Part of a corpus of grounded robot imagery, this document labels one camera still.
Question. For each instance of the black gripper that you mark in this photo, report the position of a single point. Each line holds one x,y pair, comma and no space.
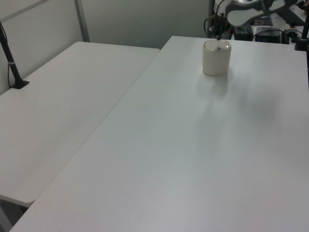
219,23

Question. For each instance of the cream lidded trash bin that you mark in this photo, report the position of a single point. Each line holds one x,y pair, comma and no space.
216,59

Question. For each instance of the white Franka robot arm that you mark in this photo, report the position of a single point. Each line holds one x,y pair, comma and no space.
243,12

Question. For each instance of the dark device with green parts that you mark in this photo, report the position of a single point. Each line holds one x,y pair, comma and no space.
243,32

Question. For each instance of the black flat pad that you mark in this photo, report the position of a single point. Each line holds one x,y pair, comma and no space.
263,22

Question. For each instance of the black electronics box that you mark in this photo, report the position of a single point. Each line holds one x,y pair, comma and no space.
268,33

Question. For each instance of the black clamped stand pole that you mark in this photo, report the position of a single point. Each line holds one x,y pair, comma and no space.
303,33

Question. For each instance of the white side table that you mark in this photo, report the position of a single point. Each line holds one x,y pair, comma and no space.
60,108

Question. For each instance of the grey metal partition post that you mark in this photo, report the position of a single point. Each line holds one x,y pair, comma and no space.
82,20

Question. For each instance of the black camera stand pole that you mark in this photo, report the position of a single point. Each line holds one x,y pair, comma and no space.
11,64

